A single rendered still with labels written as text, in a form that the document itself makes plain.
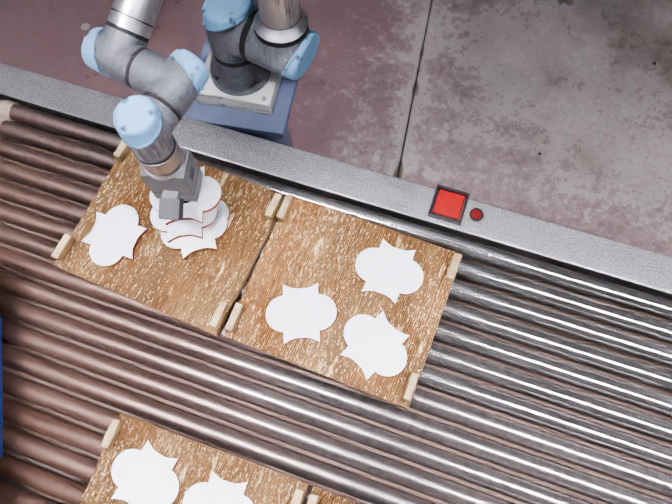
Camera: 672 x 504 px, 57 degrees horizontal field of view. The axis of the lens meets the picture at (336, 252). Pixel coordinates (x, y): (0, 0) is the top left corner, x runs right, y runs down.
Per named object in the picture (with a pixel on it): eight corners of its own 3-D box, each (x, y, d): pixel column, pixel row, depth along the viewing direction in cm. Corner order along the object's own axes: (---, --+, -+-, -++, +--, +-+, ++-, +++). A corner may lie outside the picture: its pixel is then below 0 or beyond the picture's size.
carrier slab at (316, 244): (289, 196, 143) (289, 193, 141) (461, 256, 136) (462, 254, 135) (225, 337, 133) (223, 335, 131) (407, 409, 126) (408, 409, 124)
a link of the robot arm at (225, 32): (227, 17, 151) (217, -28, 138) (275, 38, 148) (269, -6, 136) (199, 52, 147) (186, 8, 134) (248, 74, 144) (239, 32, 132)
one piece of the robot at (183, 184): (122, 191, 110) (152, 226, 126) (172, 195, 109) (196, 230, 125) (137, 132, 114) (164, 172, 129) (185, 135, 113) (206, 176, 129)
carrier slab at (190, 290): (133, 139, 150) (131, 135, 148) (287, 198, 143) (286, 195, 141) (56, 266, 140) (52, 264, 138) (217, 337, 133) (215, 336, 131)
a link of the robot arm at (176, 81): (153, 31, 108) (116, 79, 105) (207, 56, 105) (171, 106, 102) (166, 60, 115) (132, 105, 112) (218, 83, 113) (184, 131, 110)
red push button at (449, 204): (439, 191, 142) (439, 188, 141) (464, 198, 141) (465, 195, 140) (431, 214, 141) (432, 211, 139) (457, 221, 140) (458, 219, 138)
